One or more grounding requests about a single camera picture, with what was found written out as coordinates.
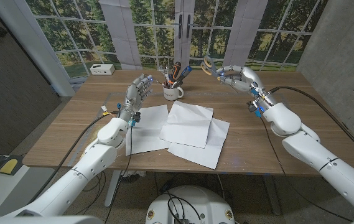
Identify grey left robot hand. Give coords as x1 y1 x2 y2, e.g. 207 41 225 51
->
119 73 154 122

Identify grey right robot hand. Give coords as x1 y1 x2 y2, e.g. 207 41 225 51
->
217 65 266 98

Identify yellow handled scissors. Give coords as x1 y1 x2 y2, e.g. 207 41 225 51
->
200 55 229 80

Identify white mug with tools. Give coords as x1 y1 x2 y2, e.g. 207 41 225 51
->
167 61 182 85

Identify silver metal wrench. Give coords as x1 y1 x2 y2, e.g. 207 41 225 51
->
157 66 170 83

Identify white power strip box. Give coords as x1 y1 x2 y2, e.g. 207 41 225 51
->
89 63 116 76

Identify printed window forest backdrop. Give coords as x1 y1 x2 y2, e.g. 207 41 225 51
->
24 0 330 78

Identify creased white paper sheet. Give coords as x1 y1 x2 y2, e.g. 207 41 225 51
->
159 100 214 149

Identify large white paper sheet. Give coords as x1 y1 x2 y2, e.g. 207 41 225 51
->
167 117 230 170

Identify white table leg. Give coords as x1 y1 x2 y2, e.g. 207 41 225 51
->
104 169 122 208

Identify grey table leg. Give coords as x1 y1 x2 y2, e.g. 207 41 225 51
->
262 174 282 216

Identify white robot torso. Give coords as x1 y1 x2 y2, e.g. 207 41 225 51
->
145 185 236 224

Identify thin black left wrist cable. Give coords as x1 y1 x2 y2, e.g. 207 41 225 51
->
105 123 134 224

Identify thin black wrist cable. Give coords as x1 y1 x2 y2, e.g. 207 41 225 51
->
105 123 134 224
259 116 353 222

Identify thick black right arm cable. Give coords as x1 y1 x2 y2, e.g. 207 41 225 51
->
268 86 354 164

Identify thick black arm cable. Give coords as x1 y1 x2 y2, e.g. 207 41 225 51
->
27 111 120 205
268 86 354 164

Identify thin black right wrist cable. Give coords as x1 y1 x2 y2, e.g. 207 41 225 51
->
259 116 353 222

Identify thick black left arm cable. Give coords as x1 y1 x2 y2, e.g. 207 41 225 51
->
27 111 120 205

